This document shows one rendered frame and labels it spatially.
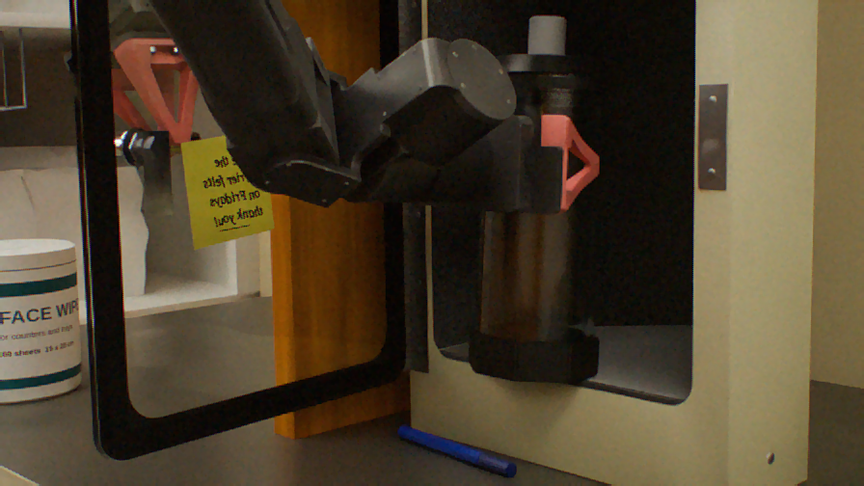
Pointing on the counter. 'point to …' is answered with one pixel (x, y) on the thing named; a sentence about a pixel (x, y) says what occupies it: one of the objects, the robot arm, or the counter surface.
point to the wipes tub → (39, 320)
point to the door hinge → (414, 228)
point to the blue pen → (458, 451)
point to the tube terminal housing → (707, 258)
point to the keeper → (713, 136)
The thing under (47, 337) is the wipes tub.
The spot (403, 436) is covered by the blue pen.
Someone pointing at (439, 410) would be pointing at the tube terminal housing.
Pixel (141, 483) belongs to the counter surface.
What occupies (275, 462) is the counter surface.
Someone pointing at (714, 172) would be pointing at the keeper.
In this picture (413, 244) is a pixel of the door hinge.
